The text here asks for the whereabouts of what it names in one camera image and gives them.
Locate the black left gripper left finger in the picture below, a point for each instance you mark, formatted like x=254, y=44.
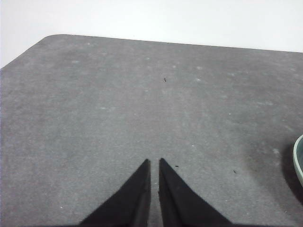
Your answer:
x=127, y=203

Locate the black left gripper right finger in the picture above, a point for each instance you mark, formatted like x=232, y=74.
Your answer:
x=182, y=203

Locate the green round plate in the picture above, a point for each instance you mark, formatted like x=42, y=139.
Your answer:
x=298, y=160

